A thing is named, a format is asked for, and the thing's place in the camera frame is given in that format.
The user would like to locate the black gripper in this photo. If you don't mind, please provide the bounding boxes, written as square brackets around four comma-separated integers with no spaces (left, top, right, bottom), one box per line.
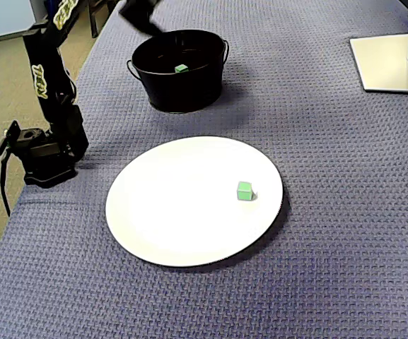
[118,0,165,36]

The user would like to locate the blue waffle weave cloth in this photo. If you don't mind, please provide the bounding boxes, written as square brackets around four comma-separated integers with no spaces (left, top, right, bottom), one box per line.
[0,0,408,339]

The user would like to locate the white board panel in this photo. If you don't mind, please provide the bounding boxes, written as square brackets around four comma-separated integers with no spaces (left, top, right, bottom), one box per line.
[0,0,37,45]

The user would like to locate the white round plate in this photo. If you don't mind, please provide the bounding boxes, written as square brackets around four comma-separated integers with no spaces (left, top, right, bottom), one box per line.
[105,135,284,268]

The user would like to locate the black metal bucket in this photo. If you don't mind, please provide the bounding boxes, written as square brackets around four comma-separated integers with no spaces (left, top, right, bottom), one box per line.
[125,29,230,114]

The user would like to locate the silver monitor stand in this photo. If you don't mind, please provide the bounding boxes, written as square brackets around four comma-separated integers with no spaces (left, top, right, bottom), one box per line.
[349,16,408,95]

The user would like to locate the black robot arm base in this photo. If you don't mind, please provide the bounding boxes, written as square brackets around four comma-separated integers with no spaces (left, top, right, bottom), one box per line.
[4,119,81,188]

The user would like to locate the dark chair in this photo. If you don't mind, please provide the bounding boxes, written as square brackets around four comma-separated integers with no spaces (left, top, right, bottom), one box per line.
[87,0,120,39]

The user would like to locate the black cable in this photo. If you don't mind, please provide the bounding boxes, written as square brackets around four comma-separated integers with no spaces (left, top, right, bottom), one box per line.
[0,155,12,218]

